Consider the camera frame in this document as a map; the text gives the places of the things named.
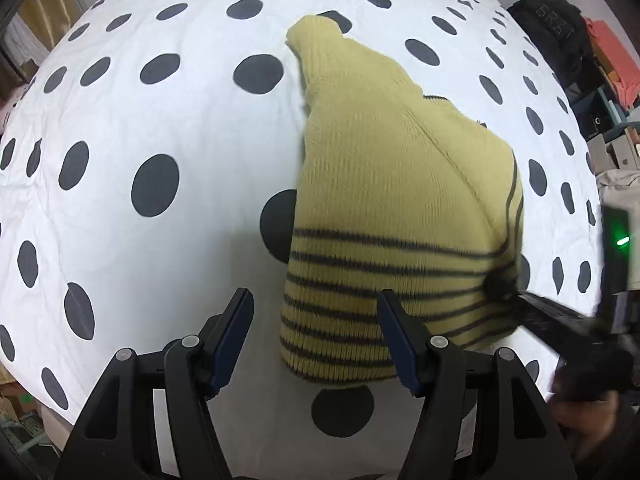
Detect person's right hand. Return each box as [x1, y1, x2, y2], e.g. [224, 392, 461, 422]
[552, 390, 626, 463]

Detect white polka dot bed sheet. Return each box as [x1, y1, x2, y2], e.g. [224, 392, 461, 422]
[0, 0, 608, 480]

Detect black backpack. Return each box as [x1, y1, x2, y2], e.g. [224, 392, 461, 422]
[507, 0, 608, 106]

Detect cardboard boxes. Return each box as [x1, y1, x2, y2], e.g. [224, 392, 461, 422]
[0, 365, 53, 443]

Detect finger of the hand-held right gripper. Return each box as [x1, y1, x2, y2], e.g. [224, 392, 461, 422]
[487, 269, 598, 358]

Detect coral cloth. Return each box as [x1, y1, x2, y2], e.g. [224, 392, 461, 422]
[585, 17, 640, 108]

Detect grey storage boxes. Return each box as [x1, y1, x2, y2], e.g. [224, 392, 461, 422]
[570, 85, 640, 173]

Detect yellow striped knit sweater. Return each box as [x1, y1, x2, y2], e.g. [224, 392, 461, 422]
[279, 14, 526, 390]

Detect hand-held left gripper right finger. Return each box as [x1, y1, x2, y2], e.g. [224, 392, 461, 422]
[376, 288, 577, 480]

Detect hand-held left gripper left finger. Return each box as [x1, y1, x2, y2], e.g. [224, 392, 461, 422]
[59, 287, 255, 480]

